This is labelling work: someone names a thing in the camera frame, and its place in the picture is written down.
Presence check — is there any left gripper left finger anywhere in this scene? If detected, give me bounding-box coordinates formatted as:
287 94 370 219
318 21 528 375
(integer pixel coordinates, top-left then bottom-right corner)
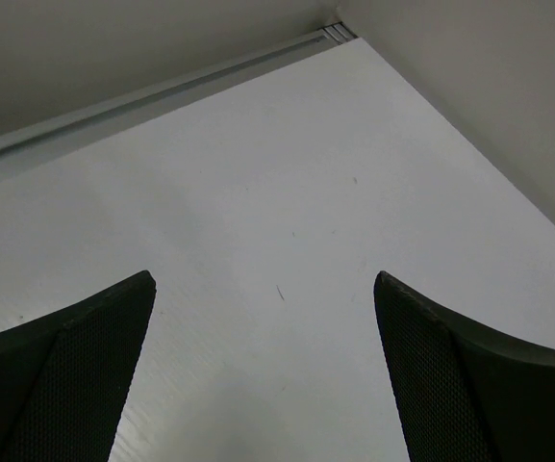
0 270 156 461

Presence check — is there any aluminium table edge rail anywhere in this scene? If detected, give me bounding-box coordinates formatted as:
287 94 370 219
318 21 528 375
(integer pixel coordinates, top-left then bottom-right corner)
0 22 358 173

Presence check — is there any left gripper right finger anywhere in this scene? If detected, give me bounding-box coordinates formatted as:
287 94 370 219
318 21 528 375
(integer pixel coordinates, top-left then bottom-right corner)
374 271 555 461

